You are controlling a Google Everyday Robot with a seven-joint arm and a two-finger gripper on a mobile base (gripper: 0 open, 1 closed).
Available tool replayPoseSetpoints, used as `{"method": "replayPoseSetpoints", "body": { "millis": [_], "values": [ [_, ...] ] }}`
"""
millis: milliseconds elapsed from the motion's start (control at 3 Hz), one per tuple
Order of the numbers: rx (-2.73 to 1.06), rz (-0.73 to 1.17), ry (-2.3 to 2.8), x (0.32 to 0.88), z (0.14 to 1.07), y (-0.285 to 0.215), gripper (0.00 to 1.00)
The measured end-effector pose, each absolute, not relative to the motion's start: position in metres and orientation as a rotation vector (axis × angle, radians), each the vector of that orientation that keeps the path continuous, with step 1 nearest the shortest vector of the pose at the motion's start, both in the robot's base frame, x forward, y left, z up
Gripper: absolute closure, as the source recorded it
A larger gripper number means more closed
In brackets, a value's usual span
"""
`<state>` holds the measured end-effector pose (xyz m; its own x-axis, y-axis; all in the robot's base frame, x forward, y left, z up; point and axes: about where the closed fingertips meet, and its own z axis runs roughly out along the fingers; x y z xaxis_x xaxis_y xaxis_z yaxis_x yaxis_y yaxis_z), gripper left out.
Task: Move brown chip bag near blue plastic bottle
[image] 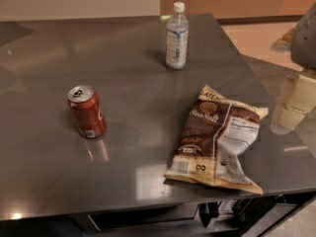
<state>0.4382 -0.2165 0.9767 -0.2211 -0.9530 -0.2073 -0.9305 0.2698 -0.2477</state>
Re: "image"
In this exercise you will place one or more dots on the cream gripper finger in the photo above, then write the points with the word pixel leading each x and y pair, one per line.
pixel 285 120

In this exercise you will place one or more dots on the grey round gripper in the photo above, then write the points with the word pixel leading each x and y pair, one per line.
pixel 305 41

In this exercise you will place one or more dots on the brown sea salt chip bag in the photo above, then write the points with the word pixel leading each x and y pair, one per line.
pixel 216 132

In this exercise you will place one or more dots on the clear plastic water bottle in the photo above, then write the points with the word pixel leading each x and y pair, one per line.
pixel 177 38

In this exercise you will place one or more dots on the black drawer under table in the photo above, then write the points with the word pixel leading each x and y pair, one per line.
pixel 246 217

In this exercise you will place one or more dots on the red soda can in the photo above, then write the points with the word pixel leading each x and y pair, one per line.
pixel 85 105

